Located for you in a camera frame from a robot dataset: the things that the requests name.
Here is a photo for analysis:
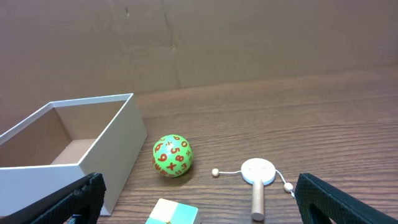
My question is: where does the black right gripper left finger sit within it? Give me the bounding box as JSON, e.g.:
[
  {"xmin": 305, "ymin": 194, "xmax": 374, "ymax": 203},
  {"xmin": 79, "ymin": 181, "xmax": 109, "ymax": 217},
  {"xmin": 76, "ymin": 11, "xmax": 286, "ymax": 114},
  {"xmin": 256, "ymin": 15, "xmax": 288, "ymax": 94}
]
[{"xmin": 1, "ymin": 172, "xmax": 106, "ymax": 224}]

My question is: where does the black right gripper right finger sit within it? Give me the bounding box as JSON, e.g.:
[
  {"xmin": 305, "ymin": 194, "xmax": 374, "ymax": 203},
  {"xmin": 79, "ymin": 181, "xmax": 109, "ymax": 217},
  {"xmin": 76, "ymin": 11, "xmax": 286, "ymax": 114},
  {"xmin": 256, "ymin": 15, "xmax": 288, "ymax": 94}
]
[{"xmin": 295, "ymin": 173, "xmax": 397, "ymax": 224}]

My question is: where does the white cardboard box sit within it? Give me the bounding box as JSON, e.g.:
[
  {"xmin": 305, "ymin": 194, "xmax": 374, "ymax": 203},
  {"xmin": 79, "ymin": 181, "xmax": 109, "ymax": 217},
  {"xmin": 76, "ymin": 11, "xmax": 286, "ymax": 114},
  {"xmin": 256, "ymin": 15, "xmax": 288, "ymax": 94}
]
[{"xmin": 1, "ymin": 93, "xmax": 147, "ymax": 216}]

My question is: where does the white wooden rattle drum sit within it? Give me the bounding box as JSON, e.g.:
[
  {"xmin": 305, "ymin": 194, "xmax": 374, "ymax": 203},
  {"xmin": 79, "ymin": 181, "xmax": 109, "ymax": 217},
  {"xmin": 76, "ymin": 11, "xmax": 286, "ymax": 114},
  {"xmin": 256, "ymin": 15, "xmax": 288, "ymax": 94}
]
[{"xmin": 211, "ymin": 158, "xmax": 295, "ymax": 221}]

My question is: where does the colourful puzzle cube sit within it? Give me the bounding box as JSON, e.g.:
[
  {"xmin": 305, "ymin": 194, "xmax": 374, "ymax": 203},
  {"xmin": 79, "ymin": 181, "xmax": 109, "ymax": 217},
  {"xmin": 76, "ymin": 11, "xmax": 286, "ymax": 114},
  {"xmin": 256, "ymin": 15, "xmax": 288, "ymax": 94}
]
[{"xmin": 146, "ymin": 198, "xmax": 201, "ymax": 224}]

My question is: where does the green number ball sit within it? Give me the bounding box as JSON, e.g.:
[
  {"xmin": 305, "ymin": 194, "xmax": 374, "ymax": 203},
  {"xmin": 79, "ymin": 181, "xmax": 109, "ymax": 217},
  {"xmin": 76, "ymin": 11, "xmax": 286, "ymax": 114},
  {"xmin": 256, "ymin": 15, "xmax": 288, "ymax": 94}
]
[{"xmin": 152, "ymin": 134, "xmax": 194, "ymax": 178}]

